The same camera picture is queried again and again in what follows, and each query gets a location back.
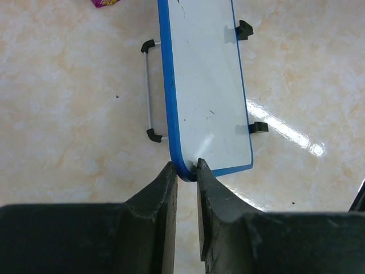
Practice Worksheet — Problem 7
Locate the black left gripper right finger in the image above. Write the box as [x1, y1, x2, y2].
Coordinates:
[196, 159, 364, 273]

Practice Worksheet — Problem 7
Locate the magenta snack bag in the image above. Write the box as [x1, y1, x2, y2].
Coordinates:
[91, 0, 120, 8]

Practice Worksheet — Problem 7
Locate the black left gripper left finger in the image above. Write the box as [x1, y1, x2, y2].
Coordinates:
[1, 163, 177, 273]

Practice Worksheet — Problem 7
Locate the blue framed whiteboard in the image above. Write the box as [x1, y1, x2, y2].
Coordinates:
[141, 1, 269, 182]

